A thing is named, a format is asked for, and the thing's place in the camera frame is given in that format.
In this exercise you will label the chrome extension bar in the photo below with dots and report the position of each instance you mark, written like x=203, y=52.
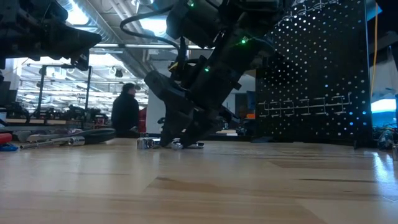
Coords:
x=76, y=141

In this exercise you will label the eyeglasses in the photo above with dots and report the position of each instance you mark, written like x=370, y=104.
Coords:
x=385, y=140

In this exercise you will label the silver ventilation duct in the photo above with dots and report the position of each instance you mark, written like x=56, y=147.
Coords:
x=93, y=29

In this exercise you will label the black background station frame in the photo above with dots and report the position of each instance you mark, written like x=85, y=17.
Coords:
x=88, y=93

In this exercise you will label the cluttered background workbench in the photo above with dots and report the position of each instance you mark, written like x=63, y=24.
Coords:
x=74, y=113

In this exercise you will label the bright ceiling light panel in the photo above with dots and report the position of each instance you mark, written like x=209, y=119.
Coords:
x=154, y=26

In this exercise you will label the person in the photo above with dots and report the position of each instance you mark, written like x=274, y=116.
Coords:
x=124, y=109

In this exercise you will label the black perforated peg board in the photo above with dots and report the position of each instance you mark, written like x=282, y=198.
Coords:
x=311, y=77

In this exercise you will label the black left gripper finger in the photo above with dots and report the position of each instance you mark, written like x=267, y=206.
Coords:
x=77, y=43
x=81, y=62

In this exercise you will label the red cabinet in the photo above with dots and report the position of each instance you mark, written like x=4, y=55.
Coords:
x=143, y=121

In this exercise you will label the black ceiling spotlight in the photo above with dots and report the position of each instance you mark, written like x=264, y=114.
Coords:
x=118, y=73

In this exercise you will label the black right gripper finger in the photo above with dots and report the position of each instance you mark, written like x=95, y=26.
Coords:
x=203, y=127
x=175, y=121

